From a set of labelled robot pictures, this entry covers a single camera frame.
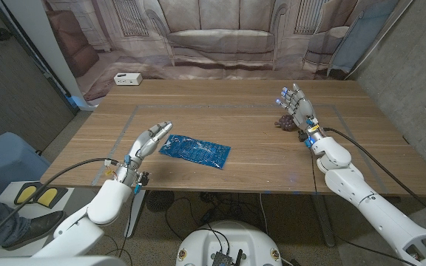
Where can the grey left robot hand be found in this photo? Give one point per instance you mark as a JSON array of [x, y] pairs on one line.
[[144, 146]]

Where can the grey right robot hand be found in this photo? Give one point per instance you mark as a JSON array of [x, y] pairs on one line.
[[303, 109]]

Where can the blue gel pad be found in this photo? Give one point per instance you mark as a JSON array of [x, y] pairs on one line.
[[198, 152]]

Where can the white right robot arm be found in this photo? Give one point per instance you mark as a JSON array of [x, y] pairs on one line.
[[375, 210]]

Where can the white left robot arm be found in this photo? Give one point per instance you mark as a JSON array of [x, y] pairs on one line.
[[105, 203]]

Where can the purple toy grape bunch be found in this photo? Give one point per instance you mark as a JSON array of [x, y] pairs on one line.
[[286, 123]]

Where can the round black floor fan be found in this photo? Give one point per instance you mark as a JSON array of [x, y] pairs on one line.
[[160, 201]]

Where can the grey tape outline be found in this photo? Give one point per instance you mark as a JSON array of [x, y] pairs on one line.
[[235, 106]]

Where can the white power socket box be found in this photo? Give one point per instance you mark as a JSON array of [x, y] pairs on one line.
[[127, 78]]

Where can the white table leg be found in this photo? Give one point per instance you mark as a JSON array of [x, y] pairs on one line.
[[136, 216]]

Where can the black power adapter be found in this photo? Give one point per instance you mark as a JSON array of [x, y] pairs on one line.
[[208, 216]]

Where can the printed sofa room backdrop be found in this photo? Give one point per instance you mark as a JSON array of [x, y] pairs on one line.
[[220, 37]]

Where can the yellow black foot pedal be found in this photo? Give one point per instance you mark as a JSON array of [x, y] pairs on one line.
[[46, 197]]

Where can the grey table leg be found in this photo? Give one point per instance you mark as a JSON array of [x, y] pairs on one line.
[[324, 221]]

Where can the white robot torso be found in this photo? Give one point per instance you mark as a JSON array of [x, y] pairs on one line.
[[231, 238]]

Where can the black box with antenna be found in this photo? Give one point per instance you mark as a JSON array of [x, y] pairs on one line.
[[222, 258]]

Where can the blue plastic bin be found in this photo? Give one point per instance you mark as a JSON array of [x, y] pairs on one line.
[[6, 159]]

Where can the white robot head edge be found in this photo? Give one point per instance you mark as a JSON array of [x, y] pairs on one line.
[[50, 261]]

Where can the white door frame post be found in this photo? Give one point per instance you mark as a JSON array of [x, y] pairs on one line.
[[46, 40]]

